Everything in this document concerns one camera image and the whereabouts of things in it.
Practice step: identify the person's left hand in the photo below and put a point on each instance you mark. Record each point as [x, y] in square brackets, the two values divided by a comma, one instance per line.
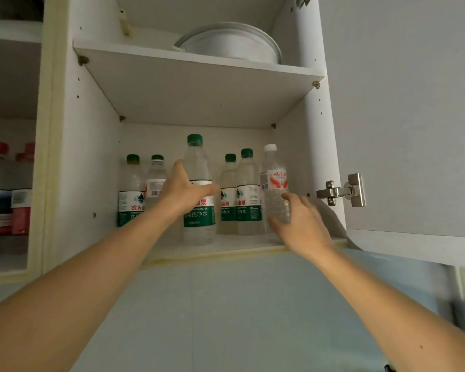
[182, 197]

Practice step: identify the person's right hand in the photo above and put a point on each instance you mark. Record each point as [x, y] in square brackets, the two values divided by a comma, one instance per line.
[308, 228]

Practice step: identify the green-cap water bottle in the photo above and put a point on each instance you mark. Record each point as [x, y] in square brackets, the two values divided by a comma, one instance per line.
[197, 166]

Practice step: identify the group of bottles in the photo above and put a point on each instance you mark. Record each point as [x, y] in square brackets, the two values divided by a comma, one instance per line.
[19, 205]
[248, 205]

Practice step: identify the white-cap red-label bottle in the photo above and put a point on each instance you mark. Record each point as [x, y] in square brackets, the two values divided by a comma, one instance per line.
[273, 170]

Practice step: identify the white wall cabinet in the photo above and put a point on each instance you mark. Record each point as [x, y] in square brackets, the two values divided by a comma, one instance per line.
[178, 89]

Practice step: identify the person's right forearm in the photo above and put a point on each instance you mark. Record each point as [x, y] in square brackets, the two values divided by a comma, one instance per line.
[391, 313]

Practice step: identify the person's left forearm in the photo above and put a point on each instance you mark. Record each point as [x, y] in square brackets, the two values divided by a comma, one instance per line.
[69, 302]

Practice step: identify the metal door hinge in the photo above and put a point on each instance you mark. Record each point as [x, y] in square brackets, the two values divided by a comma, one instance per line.
[304, 0]
[356, 189]

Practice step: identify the white plastic basin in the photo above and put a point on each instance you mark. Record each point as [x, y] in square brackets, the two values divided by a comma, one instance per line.
[232, 46]

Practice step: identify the grey wall cabinet door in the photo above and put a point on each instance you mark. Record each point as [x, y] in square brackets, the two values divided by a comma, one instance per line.
[410, 112]

